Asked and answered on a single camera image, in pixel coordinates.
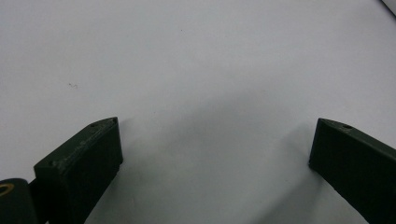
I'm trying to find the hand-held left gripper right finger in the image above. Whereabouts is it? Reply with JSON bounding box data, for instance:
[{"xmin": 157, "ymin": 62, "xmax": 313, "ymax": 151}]
[{"xmin": 308, "ymin": 118, "xmax": 396, "ymax": 224}]

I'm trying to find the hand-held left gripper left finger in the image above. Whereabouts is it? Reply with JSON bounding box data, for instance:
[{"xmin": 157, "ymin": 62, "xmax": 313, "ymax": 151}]
[{"xmin": 33, "ymin": 117, "xmax": 124, "ymax": 224}]

